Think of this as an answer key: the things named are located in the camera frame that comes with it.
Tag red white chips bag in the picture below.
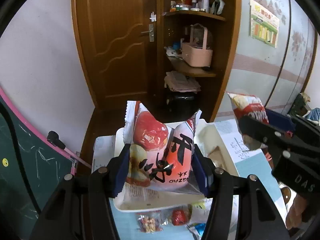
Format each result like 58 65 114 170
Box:
226 92 269 151

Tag red apple snack bag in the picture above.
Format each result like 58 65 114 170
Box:
123 101 202 194

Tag blue white snack packet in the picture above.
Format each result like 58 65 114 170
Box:
187 223 206 240

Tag person's hand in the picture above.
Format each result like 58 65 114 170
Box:
285 194 308 230

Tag green snack packet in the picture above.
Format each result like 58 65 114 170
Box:
191 200 206 210

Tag white plastic storage bin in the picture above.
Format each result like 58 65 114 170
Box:
113 119 239 212

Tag small red snack packet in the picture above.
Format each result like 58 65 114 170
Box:
171 207 190 226

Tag clear nut date packet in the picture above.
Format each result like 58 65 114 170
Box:
136 211 162 233

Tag black clip on chalkboard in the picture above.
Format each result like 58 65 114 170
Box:
47 131 66 150

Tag stack of papers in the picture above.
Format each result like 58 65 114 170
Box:
164 71 201 93

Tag pink storage basket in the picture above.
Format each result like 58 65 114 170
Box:
182 23 213 68

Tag wooden corner shelf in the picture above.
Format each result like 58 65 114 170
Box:
157 0 241 121

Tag bottles on top shelf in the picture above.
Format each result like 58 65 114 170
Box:
169 0 225 15

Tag brown wooden door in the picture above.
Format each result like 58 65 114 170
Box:
72 0 158 111

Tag green chalkboard pink frame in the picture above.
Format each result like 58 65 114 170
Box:
1 91 92 239

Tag colourful wall poster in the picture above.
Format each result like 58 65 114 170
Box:
249 0 280 48

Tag silver door handle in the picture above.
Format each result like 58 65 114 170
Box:
140 24 155 42

